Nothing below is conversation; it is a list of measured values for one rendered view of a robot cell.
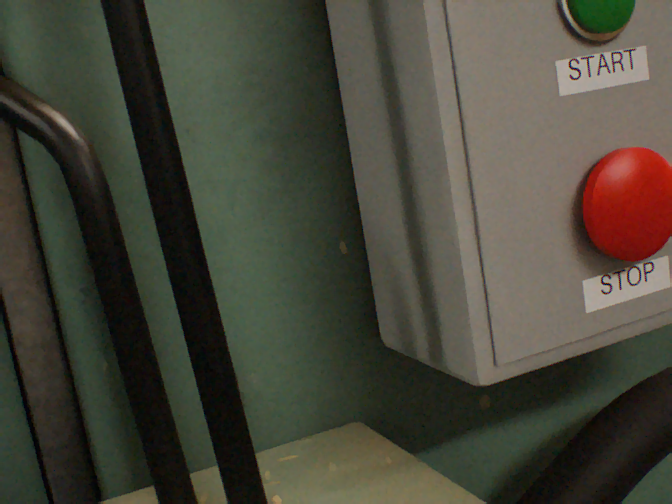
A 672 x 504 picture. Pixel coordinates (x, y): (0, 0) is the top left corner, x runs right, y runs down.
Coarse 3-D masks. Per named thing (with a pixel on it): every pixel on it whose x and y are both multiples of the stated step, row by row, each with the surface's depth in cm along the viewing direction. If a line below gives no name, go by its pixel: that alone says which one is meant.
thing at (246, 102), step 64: (0, 0) 24; (64, 0) 24; (192, 0) 26; (256, 0) 26; (320, 0) 27; (64, 64) 24; (192, 64) 26; (256, 64) 27; (320, 64) 27; (128, 128) 25; (192, 128) 26; (256, 128) 27; (320, 128) 28; (64, 192) 25; (128, 192) 25; (192, 192) 26; (256, 192) 27; (320, 192) 28; (64, 256) 25; (256, 256) 27; (320, 256) 28; (64, 320) 27; (256, 320) 27; (320, 320) 28; (192, 384) 27; (256, 384) 28; (320, 384) 28; (384, 384) 29; (448, 384) 30; (512, 384) 31; (576, 384) 32; (128, 448) 26; (192, 448) 27; (256, 448) 28; (448, 448) 31; (512, 448) 32
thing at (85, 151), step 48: (144, 48) 21; (0, 96) 24; (144, 96) 21; (48, 144) 23; (144, 144) 22; (96, 192) 23; (96, 240) 23; (192, 240) 22; (192, 288) 22; (144, 336) 23; (192, 336) 22; (144, 384) 23; (144, 432) 24; (240, 432) 23; (240, 480) 23
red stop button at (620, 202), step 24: (600, 168) 23; (624, 168) 23; (648, 168) 24; (600, 192) 23; (624, 192) 23; (648, 192) 24; (600, 216) 23; (624, 216) 23; (648, 216) 24; (600, 240) 24; (624, 240) 24; (648, 240) 24
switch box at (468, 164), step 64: (384, 0) 23; (448, 0) 22; (512, 0) 23; (640, 0) 24; (384, 64) 24; (448, 64) 22; (512, 64) 23; (384, 128) 25; (448, 128) 22; (512, 128) 23; (576, 128) 24; (640, 128) 25; (384, 192) 26; (448, 192) 23; (512, 192) 23; (576, 192) 24; (384, 256) 27; (448, 256) 23; (512, 256) 23; (576, 256) 24; (384, 320) 28; (448, 320) 24; (512, 320) 24; (576, 320) 24; (640, 320) 25
